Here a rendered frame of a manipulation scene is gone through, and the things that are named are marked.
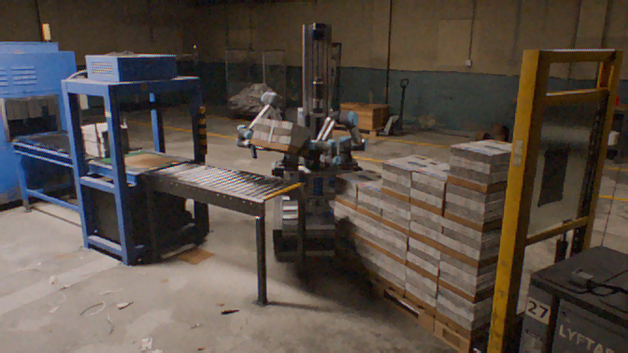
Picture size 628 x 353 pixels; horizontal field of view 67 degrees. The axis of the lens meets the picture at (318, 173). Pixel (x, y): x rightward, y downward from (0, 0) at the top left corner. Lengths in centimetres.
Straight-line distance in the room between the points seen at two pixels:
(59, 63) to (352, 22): 672
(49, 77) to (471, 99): 745
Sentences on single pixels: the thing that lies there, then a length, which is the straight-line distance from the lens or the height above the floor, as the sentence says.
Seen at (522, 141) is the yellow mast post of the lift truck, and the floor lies 144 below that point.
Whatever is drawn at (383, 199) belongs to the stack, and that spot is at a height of 79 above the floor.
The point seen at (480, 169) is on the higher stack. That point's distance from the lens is 280.
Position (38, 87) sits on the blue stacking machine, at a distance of 637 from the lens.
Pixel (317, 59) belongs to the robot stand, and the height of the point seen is 173.
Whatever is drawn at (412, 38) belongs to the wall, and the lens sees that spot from 1055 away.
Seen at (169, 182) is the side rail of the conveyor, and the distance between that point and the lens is 398.
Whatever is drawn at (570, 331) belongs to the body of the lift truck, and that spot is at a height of 61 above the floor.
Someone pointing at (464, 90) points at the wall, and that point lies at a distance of 1017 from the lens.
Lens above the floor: 188
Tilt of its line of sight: 16 degrees down
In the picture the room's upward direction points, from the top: straight up
